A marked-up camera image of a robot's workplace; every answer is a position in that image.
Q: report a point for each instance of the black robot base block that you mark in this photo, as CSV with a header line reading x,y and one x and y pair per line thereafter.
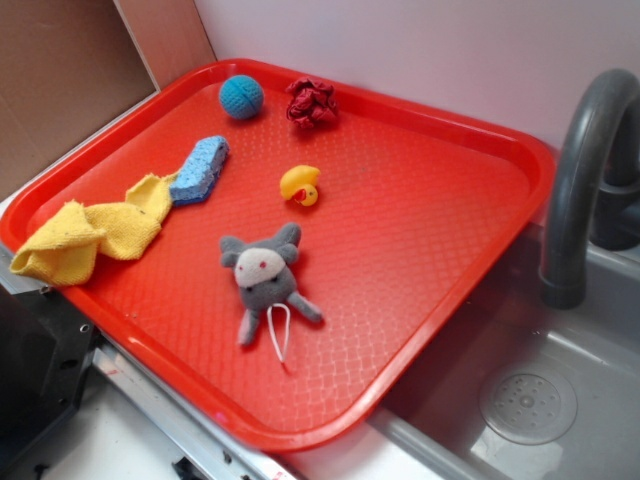
x,y
47,347

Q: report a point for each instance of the yellow rubber duck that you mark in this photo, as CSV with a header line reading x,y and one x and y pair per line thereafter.
x,y
300,185

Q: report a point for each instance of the red plastic tray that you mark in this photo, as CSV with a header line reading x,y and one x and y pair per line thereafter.
x,y
414,206

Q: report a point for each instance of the grey plush mouse toy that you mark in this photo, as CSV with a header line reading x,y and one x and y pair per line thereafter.
x,y
262,273

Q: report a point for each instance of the crumpled red cloth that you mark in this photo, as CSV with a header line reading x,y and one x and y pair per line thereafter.
x,y
312,102

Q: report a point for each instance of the blue sponge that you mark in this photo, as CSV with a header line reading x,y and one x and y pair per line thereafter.
x,y
200,171

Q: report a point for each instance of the blue crochet ball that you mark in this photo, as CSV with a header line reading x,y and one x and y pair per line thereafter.
x,y
241,97

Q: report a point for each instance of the grey toy sink basin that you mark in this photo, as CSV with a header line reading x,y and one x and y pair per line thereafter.
x,y
513,389

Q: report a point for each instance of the yellow towel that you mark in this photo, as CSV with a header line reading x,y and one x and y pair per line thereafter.
x,y
63,251

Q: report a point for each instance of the grey toy faucet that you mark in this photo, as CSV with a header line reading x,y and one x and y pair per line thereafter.
x,y
595,196

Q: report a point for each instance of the cardboard panel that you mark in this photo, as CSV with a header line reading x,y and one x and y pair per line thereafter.
x,y
69,68

